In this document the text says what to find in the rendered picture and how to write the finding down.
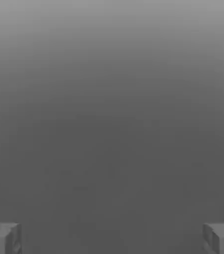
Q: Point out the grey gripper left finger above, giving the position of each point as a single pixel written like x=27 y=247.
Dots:
x=3 y=239

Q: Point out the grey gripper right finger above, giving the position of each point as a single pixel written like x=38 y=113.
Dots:
x=222 y=239

